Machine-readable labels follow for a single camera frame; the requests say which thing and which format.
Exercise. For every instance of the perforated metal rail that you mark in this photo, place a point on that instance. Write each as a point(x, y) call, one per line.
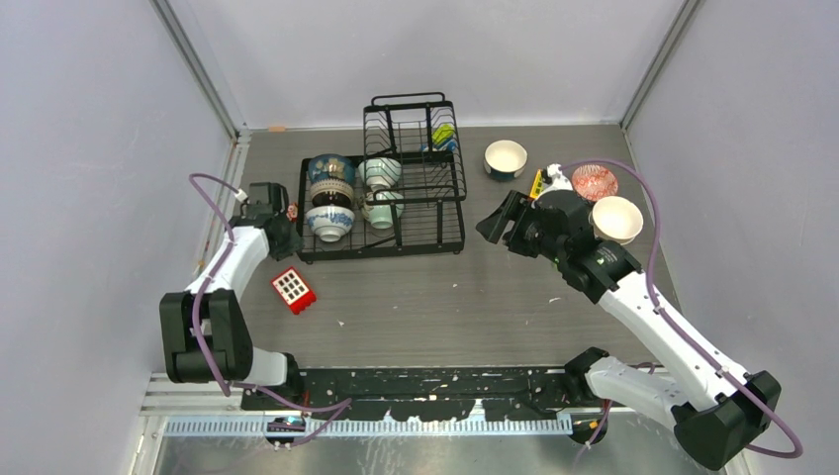
point(296, 427)

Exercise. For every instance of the green blue toy car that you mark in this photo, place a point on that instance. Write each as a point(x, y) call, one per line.
point(444, 138)

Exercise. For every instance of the black wire dish rack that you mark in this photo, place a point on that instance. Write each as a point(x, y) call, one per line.
point(432, 184)

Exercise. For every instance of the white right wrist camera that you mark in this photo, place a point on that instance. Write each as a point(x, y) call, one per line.
point(554, 179)

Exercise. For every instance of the dark blue glazed bowl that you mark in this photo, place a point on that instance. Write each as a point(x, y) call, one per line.
point(331, 166)

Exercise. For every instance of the red white window block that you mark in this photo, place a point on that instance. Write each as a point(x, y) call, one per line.
point(294, 291)

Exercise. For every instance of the brown patterned band bowl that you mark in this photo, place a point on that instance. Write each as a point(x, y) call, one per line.
point(332, 192)

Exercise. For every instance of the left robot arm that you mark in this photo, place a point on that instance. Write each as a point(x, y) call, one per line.
point(204, 335)

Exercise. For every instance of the beige bowl with flower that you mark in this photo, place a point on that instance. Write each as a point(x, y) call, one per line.
point(616, 218)

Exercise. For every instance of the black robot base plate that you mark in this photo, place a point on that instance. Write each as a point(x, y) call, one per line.
point(432, 394)

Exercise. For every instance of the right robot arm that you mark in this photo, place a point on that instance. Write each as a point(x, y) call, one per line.
point(713, 405)

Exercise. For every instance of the small red flower toy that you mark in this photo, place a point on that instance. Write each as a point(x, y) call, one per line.
point(292, 212)

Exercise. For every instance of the white blue floral bowl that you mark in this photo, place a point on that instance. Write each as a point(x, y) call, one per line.
point(330, 223)

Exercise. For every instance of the yellow window toy block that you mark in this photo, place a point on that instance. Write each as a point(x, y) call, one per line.
point(537, 185)

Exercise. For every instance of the teal bowl white inside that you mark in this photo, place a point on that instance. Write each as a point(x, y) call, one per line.
point(505, 160)

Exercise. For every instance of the light blue dotted bowl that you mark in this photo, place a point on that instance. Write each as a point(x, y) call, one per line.
point(380, 173)

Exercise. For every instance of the pale green ceramic bowl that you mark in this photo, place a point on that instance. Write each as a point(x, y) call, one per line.
point(377, 211)

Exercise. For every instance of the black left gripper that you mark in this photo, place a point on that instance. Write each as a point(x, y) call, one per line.
point(292, 245)

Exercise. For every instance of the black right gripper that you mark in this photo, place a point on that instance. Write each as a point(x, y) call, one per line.
point(515, 204)

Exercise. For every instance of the red white patterned bowl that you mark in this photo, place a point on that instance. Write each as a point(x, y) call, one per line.
point(594, 182)

